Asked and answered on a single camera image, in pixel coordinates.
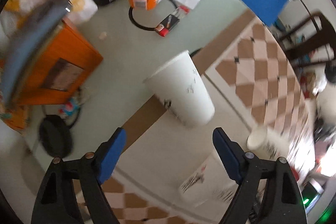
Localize white cup with calligraphy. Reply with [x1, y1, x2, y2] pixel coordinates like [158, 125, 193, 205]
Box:
[143, 51, 215, 127]

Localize black round lid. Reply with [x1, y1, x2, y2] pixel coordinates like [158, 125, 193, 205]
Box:
[39, 115, 73, 159]

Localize blue grey device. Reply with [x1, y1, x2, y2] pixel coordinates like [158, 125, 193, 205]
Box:
[1, 0, 71, 106]

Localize checkered printed table cloth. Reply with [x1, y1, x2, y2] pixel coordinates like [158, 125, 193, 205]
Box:
[76, 9, 317, 224]

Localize black cable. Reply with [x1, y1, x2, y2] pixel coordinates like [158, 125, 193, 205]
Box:
[127, 0, 180, 32]

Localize orange box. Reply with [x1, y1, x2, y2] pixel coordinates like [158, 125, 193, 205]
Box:
[13, 19, 103, 105]

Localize colourful snack packet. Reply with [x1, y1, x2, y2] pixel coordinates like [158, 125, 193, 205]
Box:
[1, 106, 30, 132]

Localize white cup with bird print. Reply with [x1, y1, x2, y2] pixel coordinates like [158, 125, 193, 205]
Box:
[179, 153, 238, 206]

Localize dark wooden chair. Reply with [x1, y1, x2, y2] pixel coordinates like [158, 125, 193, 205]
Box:
[276, 11, 335, 68]

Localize white cup lying sideways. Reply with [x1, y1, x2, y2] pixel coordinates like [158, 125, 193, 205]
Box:
[247, 126, 289, 160]

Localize red black lighter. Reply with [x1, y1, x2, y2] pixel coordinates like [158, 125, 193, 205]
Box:
[154, 6, 190, 37]

